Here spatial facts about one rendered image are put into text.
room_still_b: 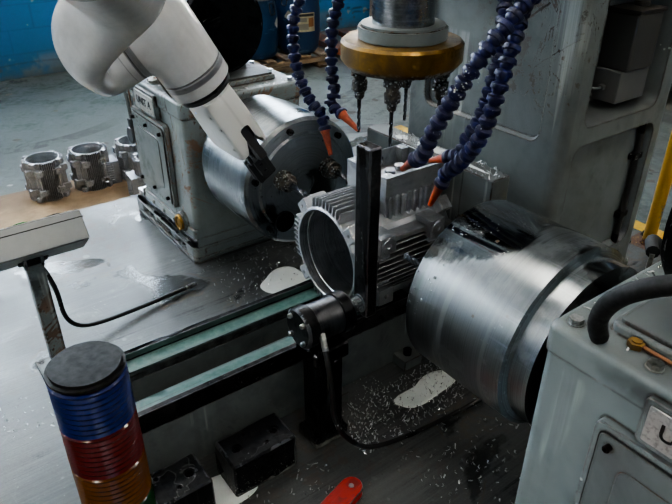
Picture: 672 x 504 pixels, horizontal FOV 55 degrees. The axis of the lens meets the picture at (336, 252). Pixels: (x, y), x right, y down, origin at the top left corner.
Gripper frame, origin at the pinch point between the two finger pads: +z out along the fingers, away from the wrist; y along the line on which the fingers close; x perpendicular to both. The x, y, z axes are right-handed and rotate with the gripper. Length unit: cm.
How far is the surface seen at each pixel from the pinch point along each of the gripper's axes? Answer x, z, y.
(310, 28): 211, 216, -413
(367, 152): 7.2, -4.9, 20.5
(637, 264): 52, 73, 20
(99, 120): 16, 145, -386
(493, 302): 3.7, 8.3, 39.7
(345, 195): 7.0, 10.7, 6.0
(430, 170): 19.6, 14.9, 11.1
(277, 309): -12.1, 21.7, 2.2
